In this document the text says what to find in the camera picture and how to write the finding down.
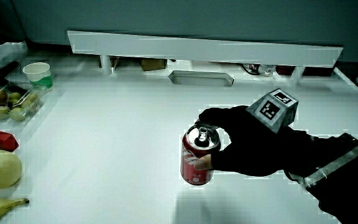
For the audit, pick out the person's right hand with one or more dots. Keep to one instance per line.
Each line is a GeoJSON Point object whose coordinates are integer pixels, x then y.
{"type": "Point", "coordinates": [250, 146]}

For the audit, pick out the red cola can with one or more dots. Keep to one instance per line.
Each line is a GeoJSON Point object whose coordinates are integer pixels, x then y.
{"type": "Point", "coordinates": [196, 158]}

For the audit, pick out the person's right forearm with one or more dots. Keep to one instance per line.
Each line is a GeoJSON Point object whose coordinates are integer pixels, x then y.
{"type": "Point", "coordinates": [337, 174]}

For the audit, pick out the dark red box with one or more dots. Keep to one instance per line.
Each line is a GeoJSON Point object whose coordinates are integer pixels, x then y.
{"type": "Point", "coordinates": [314, 71]}

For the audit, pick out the white raised shelf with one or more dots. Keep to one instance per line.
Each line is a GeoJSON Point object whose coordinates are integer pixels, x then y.
{"type": "Point", "coordinates": [197, 49]}

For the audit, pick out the brown cardboard box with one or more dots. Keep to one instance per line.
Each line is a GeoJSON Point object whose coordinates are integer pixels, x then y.
{"type": "Point", "coordinates": [153, 64]}

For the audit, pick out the white and green paper cup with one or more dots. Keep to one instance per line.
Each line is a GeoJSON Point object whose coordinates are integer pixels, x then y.
{"type": "Point", "coordinates": [39, 76]}

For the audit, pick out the small green fruit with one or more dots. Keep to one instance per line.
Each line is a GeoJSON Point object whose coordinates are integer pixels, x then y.
{"type": "Point", "coordinates": [14, 96]}
{"type": "Point", "coordinates": [1, 112]}
{"type": "Point", "coordinates": [31, 99]}
{"type": "Point", "coordinates": [17, 114]}

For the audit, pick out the clear plastic fruit box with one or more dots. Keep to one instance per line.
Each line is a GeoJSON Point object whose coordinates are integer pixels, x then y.
{"type": "Point", "coordinates": [12, 104]}

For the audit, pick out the red angular block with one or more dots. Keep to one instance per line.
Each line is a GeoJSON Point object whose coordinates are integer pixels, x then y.
{"type": "Point", "coordinates": [5, 141]}

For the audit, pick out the white crumpled paper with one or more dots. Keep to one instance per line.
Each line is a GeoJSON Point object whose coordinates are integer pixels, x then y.
{"type": "Point", "coordinates": [9, 51]}

